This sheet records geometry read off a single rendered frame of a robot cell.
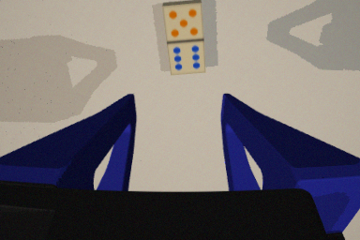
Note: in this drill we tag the cream domino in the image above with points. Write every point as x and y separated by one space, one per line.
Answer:
183 22

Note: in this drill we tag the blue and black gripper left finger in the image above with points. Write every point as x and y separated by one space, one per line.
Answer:
69 157

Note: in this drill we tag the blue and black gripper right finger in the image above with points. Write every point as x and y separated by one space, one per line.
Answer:
289 158

